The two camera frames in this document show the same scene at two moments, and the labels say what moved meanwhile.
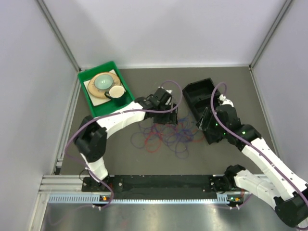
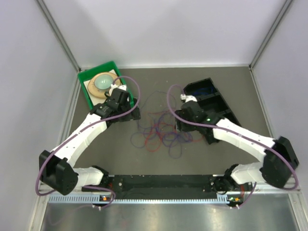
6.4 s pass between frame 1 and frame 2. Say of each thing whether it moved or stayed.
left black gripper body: moved
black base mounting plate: stayed
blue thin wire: moved
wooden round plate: stayed
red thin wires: stayed
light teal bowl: stayed
